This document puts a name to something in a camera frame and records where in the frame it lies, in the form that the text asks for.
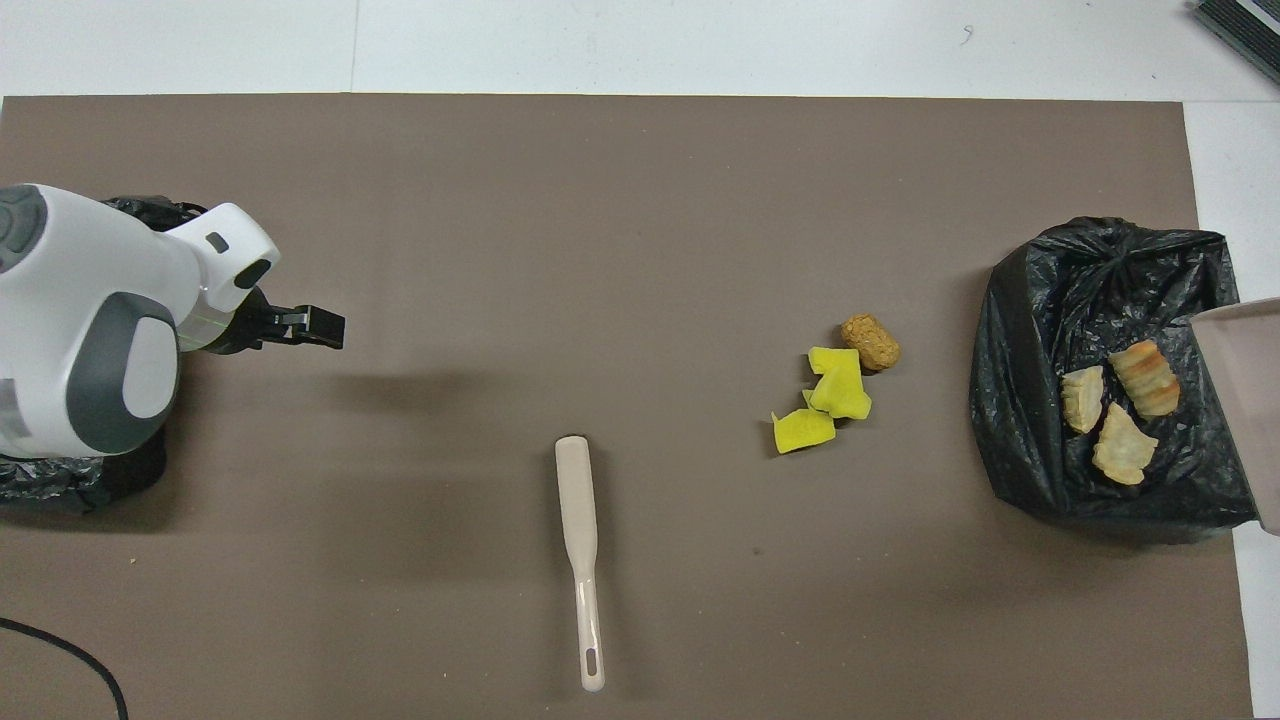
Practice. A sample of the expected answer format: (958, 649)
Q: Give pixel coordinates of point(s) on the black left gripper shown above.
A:
(250, 330)

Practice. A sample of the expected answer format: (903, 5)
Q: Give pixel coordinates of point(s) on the beige hand brush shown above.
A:
(578, 490)

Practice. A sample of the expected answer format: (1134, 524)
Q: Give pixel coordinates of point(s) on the yellow sponge piece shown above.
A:
(803, 430)
(830, 358)

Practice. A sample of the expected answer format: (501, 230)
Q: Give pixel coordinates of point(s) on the yellow food pieces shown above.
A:
(842, 395)

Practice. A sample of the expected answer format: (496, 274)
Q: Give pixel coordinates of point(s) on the brown crumbly nugget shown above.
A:
(870, 342)

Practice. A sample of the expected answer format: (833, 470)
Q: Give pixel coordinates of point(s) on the pale bread chunk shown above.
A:
(1125, 445)
(1082, 398)

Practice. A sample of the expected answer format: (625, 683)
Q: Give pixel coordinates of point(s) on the striped orange bread piece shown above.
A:
(1145, 378)

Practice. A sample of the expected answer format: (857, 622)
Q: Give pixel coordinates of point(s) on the beige plastic dustpan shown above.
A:
(1245, 400)

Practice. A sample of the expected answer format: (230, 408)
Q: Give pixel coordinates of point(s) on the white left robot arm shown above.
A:
(90, 290)

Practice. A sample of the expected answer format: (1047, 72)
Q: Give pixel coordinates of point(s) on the right black bag bin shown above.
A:
(60, 485)

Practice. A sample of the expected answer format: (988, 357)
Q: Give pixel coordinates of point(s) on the black bag lined bin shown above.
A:
(1040, 300)

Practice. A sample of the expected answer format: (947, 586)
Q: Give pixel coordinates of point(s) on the brown paper table mat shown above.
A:
(600, 200)

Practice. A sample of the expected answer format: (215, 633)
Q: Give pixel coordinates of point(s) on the dark ribbed panel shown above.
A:
(1245, 25)

